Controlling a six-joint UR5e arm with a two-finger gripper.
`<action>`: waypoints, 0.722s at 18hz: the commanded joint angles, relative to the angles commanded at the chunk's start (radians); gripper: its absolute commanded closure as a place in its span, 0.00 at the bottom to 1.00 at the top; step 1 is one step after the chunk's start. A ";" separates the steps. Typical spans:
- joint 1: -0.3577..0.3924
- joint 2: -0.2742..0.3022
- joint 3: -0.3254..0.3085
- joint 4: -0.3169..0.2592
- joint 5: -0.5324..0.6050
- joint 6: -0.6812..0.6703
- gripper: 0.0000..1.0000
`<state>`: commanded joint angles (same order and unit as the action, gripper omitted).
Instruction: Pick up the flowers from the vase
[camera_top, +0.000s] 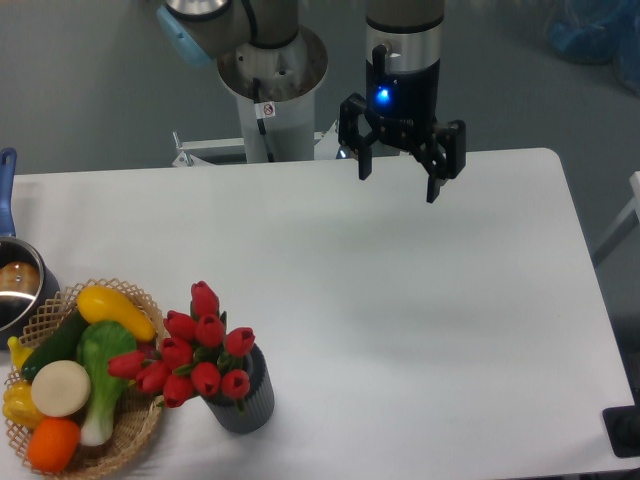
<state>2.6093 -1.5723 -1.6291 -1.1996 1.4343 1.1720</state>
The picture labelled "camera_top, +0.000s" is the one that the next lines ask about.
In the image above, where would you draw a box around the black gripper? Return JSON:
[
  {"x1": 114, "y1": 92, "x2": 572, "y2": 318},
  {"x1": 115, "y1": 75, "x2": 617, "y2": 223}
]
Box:
[{"x1": 338, "y1": 43, "x2": 467, "y2": 203}]

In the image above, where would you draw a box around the red tulip bouquet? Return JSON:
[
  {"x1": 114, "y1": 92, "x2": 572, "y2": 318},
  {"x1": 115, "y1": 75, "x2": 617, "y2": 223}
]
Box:
[{"x1": 108, "y1": 281, "x2": 255, "y2": 408}]

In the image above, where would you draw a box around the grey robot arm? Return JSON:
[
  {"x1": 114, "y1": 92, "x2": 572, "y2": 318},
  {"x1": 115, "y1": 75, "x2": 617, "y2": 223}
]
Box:
[{"x1": 157, "y1": 1, "x2": 466, "y2": 202}]

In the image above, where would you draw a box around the dark grey ribbed vase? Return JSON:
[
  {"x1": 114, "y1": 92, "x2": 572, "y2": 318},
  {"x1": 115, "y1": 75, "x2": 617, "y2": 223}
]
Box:
[{"x1": 204, "y1": 345, "x2": 275, "y2": 434}]

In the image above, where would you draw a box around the blue plastic bag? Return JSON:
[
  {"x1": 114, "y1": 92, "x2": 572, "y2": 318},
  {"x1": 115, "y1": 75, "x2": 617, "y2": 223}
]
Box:
[{"x1": 544, "y1": 1, "x2": 639, "y2": 95}]

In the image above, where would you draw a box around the yellow squash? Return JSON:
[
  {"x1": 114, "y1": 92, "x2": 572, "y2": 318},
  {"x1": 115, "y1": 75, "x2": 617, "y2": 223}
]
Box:
[{"x1": 76, "y1": 285, "x2": 157, "y2": 342}]

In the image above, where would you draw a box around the green bok choy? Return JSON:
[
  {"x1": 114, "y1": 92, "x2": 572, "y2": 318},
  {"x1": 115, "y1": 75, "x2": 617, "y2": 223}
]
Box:
[{"x1": 76, "y1": 320, "x2": 136, "y2": 447}]

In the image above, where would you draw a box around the black device at table edge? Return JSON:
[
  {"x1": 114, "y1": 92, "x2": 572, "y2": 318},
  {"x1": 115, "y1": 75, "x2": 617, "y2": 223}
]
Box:
[{"x1": 602, "y1": 406, "x2": 639, "y2": 458}]

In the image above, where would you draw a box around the dark green cucumber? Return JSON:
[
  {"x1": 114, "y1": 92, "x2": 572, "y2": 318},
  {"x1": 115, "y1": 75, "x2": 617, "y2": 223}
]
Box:
[{"x1": 21, "y1": 310, "x2": 89, "y2": 382}]

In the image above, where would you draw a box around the woven wicker basket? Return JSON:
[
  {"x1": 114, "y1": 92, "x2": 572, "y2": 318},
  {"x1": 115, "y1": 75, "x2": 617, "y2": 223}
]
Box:
[{"x1": 1, "y1": 279, "x2": 166, "y2": 479}]

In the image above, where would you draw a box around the yellow banana tip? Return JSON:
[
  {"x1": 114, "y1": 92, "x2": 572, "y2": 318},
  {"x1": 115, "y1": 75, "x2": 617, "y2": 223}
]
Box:
[{"x1": 7, "y1": 336, "x2": 34, "y2": 371}]

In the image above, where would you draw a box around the orange fruit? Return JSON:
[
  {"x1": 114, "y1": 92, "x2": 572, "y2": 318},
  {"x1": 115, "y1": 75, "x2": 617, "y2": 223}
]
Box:
[{"x1": 27, "y1": 417, "x2": 80, "y2": 473}]

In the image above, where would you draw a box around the yellow bell pepper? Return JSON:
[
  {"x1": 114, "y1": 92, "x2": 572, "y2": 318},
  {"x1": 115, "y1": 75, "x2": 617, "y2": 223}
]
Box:
[{"x1": 3, "y1": 380, "x2": 45, "y2": 430}]

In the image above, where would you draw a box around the metal table bracket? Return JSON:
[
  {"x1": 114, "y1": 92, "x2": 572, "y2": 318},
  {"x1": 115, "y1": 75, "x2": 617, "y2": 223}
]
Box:
[{"x1": 171, "y1": 121, "x2": 351, "y2": 167}]

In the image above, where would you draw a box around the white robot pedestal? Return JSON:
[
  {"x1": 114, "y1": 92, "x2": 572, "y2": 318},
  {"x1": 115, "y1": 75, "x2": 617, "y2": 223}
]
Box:
[{"x1": 217, "y1": 26, "x2": 328, "y2": 163}]

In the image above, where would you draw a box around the black cable on pedestal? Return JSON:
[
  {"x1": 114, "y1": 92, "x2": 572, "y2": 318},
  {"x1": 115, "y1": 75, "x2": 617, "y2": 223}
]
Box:
[{"x1": 252, "y1": 77, "x2": 275, "y2": 164}]

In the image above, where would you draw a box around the white furniture frame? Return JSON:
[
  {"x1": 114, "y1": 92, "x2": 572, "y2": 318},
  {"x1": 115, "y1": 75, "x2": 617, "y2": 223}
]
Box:
[{"x1": 591, "y1": 171, "x2": 639, "y2": 268}]

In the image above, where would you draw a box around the blue handled saucepan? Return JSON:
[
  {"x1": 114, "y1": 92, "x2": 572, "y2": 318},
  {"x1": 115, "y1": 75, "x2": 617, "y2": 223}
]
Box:
[{"x1": 1, "y1": 147, "x2": 59, "y2": 351}]

